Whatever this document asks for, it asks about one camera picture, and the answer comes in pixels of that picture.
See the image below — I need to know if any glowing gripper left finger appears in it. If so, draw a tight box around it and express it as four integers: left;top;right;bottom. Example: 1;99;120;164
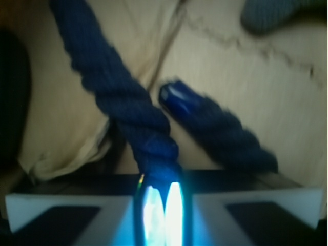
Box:
133;174;165;245

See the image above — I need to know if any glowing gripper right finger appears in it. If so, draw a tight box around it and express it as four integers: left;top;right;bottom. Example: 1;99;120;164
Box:
165;170;193;245

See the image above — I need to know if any dark blue twisted rope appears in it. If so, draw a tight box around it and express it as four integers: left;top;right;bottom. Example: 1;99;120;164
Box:
48;0;279;185

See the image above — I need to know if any brown paper bag bin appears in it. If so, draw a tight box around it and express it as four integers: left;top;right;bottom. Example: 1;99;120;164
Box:
1;1;327;187

